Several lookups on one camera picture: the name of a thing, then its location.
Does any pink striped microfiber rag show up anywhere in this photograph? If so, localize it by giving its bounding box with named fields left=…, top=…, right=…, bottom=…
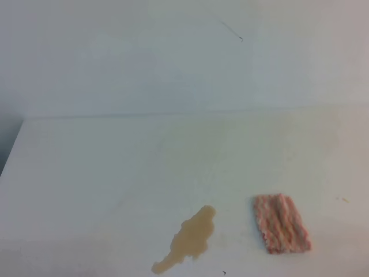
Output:
left=252, top=193, right=312, bottom=254

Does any brown coffee stain puddle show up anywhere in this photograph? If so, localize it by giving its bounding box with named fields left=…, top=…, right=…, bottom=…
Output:
left=152, top=205, right=216, bottom=275

